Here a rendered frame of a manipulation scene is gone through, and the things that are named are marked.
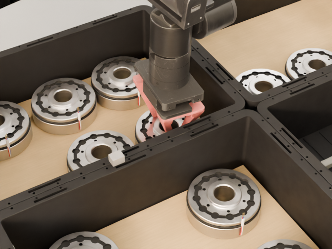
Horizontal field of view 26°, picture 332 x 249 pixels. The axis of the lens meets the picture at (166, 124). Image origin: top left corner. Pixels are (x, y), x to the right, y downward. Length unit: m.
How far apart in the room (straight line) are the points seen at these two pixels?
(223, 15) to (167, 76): 0.11
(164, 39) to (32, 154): 0.30
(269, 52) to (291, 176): 0.37
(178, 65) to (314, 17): 0.47
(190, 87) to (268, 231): 0.23
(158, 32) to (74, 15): 0.68
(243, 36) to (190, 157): 0.39
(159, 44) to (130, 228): 0.26
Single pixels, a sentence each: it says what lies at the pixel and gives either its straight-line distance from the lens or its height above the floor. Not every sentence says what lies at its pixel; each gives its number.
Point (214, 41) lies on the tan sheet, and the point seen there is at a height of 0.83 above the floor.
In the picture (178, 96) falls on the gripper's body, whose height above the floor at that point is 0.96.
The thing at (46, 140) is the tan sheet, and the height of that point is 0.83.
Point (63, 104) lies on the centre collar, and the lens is 1.13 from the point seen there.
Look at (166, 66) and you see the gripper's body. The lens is 0.98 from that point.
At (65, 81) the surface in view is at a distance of 1.18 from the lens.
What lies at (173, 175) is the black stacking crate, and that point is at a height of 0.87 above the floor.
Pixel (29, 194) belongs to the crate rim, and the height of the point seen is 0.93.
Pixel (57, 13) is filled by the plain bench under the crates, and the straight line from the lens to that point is 1.62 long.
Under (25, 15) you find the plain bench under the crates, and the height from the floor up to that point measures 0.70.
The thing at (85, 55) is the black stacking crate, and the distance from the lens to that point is 1.21.
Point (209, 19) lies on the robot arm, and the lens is 0.98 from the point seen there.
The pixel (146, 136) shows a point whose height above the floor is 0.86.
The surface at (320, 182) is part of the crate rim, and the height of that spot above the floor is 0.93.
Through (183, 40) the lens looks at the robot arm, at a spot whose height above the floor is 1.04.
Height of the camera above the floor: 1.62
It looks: 44 degrees down
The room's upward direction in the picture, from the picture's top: straight up
